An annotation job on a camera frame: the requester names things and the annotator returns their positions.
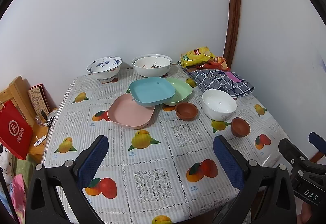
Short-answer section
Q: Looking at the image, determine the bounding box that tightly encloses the brown door frame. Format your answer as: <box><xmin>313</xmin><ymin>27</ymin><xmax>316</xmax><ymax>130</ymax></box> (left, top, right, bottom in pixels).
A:
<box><xmin>223</xmin><ymin>0</ymin><xmax>241</xmax><ymax>67</ymax></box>

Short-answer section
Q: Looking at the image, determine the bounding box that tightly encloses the green square plate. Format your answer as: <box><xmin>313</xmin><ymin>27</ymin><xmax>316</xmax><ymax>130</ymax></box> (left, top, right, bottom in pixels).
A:
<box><xmin>165</xmin><ymin>77</ymin><xmax>192</xmax><ymax>106</ymax></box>

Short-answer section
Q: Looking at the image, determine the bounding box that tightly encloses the pink fabric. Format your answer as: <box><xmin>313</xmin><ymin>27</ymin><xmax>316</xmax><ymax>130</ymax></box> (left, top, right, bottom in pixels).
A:
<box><xmin>10</xmin><ymin>174</ymin><xmax>26</xmax><ymax>223</ymax></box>

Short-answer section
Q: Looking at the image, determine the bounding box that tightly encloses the brown small bowl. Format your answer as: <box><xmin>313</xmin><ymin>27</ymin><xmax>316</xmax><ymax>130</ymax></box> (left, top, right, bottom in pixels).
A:
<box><xmin>231</xmin><ymin>117</ymin><xmax>250</xmax><ymax>138</ymax></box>
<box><xmin>175</xmin><ymin>102</ymin><xmax>198</xmax><ymax>121</ymax></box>

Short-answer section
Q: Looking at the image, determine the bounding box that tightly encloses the grey checked cloth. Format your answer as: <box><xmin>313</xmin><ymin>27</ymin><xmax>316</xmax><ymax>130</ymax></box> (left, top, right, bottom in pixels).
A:
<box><xmin>185</xmin><ymin>69</ymin><xmax>255</xmax><ymax>98</ymax></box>

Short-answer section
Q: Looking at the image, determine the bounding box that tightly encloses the blue square plate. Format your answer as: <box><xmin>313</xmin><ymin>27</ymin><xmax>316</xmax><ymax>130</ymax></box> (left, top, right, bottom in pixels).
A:
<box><xmin>129</xmin><ymin>77</ymin><xmax>176</xmax><ymax>107</ymax></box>

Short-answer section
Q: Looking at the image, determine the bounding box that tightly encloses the small white tube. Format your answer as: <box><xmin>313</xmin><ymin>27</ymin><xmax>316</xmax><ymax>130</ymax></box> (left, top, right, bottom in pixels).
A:
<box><xmin>34</xmin><ymin>135</ymin><xmax>47</xmax><ymax>147</ymax></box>

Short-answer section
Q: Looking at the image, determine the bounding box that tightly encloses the red paper bag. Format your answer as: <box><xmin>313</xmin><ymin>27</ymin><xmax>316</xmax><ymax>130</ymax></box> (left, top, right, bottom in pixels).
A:
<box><xmin>0</xmin><ymin>100</ymin><xmax>33</xmax><ymax>160</ymax></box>

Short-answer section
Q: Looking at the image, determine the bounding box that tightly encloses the large white bowl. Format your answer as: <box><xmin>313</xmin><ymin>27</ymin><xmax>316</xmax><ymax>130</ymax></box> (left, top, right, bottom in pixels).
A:
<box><xmin>132</xmin><ymin>54</ymin><xmax>173</xmax><ymax>77</ymax></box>

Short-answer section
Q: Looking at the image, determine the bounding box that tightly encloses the blue bird porcelain bowl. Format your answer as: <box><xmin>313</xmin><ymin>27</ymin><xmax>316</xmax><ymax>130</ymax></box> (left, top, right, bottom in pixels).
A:
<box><xmin>86</xmin><ymin>56</ymin><xmax>123</xmax><ymax>83</ymax></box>

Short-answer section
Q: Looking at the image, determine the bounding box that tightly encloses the white floral bowl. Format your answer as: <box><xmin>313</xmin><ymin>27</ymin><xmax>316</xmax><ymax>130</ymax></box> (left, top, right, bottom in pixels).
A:
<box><xmin>202</xmin><ymin>89</ymin><xmax>237</xmax><ymax>121</ymax></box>

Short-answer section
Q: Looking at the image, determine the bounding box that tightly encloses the yellow chips bag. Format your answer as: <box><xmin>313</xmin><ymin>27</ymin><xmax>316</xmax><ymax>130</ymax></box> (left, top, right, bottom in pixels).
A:
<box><xmin>180</xmin><ymin>47</ymin><xmax>215</xmax><ymax>68</ymax></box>

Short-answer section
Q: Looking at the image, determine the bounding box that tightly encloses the fruit print tablecloth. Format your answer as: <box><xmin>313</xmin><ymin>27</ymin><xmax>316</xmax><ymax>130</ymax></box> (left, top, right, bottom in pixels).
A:
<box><xmin>42</xmin><ymin>69</ymin><xmax>286</xmax><ymax>223</ymax></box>

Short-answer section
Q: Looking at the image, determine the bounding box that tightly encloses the patterned brown box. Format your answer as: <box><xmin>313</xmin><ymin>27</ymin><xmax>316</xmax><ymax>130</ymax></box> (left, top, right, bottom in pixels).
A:
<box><xmin>27</xmin><ymin>83</ymin><xmax>51</xmax><ymax>120</ymax></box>

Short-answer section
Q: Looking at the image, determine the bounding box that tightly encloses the pink square plate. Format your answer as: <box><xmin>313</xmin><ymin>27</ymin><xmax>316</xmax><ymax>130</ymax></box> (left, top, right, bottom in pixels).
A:
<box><xmin>107</xmin><ymin>93</ymin><xmax>155</xmax><ymax>129</ymax></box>

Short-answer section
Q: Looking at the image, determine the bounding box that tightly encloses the orange chips bag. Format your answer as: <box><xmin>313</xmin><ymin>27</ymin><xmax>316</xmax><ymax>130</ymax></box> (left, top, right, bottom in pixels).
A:
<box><xmin>202</xmin><ymin>56</ymin><xmax>230</xmax><ymax>71</ymax></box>

